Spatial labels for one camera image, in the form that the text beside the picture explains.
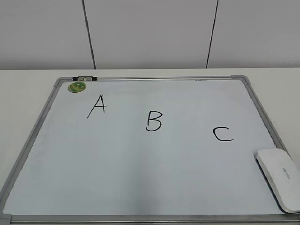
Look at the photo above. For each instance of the white board with grey frame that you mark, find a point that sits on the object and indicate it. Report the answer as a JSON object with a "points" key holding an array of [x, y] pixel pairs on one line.
{"points": [[178, 150]]}

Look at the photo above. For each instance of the green round magnet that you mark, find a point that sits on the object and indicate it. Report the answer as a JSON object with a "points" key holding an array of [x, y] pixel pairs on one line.
{"points": [[77, 87]]}

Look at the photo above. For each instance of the white board eraser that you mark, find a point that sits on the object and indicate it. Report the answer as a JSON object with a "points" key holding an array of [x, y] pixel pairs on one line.
{"points": [[283, 177]]}

